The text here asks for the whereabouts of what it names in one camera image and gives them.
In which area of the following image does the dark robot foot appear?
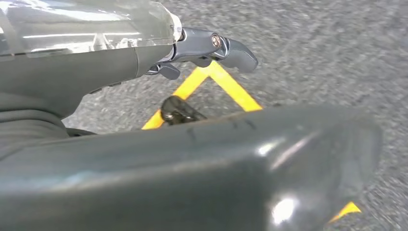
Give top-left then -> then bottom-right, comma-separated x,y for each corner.
160,95 -> 208,126

